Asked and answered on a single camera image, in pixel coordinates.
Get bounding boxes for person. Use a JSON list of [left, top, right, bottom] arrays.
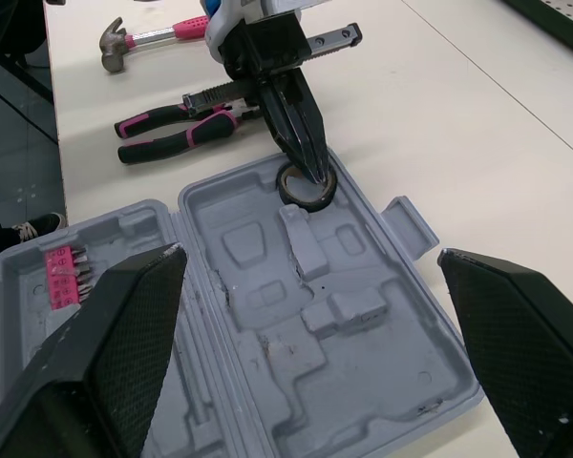
[[0, 211, 69, 274]]

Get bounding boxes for pink screwdriver bit holder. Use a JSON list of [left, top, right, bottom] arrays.
[[43, 243, 97, 312]]

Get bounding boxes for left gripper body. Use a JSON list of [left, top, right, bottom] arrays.
[[181, 12, 365, 116]]

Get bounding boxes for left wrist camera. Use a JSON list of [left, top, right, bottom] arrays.
[[260, 0, 327, 21]]

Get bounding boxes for black tape roll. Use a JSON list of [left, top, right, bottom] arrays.
[[275, 161, 340, 215]]

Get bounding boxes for pink and black pliers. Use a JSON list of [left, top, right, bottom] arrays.
[[114, 97, 265, 166]]

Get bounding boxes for pink handled claw hammer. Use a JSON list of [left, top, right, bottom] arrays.
[[99, 14, 211, 75]]

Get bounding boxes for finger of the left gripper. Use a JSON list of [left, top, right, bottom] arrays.
[[281, 68, 329, 185], [259, 79, 317, 185]]

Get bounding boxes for grey plastic tool case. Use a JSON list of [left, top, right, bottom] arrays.
[[0, 147, 485, 458]]

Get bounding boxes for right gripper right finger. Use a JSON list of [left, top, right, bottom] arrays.
[[435, 247, 573, 458]]

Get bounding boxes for dark green perforated shelf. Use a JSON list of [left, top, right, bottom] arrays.
[[499, 0, 573, 62]]

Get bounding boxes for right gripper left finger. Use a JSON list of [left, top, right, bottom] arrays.
[[0, 241, 189, 458]]

